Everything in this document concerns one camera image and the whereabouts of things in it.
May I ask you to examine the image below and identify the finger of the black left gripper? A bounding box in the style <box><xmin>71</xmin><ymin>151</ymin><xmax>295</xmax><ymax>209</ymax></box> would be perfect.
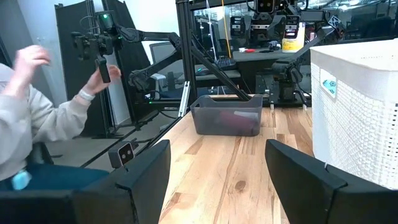
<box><xmin>242</xmin><ymin>15</ymin><xmax>254</xmax><ymax>41</ymax></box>
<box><xmin>266</xmin><ymin>14</ymin><xmax>287</xmax><ymax>41</ymax></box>

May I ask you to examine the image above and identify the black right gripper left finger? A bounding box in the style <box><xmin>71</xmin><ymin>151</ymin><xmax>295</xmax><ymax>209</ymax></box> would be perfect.
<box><xmin>0</xmin><ymin>139</ymin><xmax>172</xmax><ymax>224</ymax></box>

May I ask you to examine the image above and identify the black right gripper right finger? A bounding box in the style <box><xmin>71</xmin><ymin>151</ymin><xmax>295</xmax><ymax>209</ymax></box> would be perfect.
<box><xmin>265</xmin><ymin>139</ymin><xmax>398</xmax><ymax>224</ymax></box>

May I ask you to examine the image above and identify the pink bandage roll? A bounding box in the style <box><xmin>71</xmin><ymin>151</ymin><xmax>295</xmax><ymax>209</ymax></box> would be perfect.
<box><xmin>217</xmin><ymin>110</ymin><xmax>259</xmax><ymax>135</ymax></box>

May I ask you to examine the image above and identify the white plastic laundry basket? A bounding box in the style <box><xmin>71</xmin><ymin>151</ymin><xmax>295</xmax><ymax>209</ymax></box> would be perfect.
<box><xmin>310</xmin><ymin>38</ymin><xmax>398</xmax><ymax>191</ymax></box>

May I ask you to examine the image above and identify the grey translucent plastic bin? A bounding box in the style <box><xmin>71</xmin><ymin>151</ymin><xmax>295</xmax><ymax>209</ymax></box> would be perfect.
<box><xmin>190</xmin><ymin>93</ymin><xmax>264</xmax><ymax>138</ymax></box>

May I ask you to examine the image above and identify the yellow white wipes canister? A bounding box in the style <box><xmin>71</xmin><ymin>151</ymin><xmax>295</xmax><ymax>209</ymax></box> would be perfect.
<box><xmin>281</xmin><ymin>21</ymin><xmax>307</xmax><ymax>54</ymax></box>

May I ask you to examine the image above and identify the dark side desk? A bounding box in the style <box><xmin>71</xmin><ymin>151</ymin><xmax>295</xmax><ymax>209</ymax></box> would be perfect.
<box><xmin>195</xmin><ymin>48</ymin><xmax>312</xmax><ymax>94</ymax></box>

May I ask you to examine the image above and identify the black keyboard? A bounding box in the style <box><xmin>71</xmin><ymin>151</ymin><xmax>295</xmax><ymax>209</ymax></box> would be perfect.
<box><xmin>213</xmin><ymin>57</ymin><xmax>238</xmax><ymax>71</ymax></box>

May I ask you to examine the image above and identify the small light blue object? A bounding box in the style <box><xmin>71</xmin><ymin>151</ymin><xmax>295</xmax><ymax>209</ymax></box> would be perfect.
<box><xmin>11</xmin><ymin>169</ymin><xmax>32</xmax><ymax>191</ymax></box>

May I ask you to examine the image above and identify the person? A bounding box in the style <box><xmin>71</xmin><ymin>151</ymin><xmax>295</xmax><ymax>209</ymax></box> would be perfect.
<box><xmin>0</xmin><ymin>44</ymin><xmax>123</xmax><ymax>191</ymax></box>

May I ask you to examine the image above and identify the black partition panel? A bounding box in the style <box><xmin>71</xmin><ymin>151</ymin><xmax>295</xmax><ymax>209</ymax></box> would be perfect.
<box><xmin>54</xmin><ymin>0</ymin><xmax>153</xmax><ymax>138</ymax></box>

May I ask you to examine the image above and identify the hanging yellow cable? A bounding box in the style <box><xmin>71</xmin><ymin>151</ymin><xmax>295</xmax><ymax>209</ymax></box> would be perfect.
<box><xmin>220</xmin><ymin>0</ymin><xmax>233</xmax><ymax>59</ymax></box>

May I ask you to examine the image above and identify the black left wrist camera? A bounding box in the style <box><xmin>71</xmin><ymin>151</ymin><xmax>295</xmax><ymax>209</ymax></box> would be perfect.
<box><xmin>253</xmin><ymin>0</ymin><xmax>277</xmax><ymax>15</ymax></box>

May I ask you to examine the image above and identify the grey table-level camera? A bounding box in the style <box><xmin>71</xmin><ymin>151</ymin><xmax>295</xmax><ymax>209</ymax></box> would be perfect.
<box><xmin>108</xmin><ymin>138</ymin><xmax>140</xmax><ymax>170</ymax></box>

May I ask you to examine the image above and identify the silver frame bracket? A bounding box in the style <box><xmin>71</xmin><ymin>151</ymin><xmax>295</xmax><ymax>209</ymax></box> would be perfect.
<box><xmin>177</xmin><ymin>80</ymin><xmax>192</xmax><ymax>118</ymax></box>

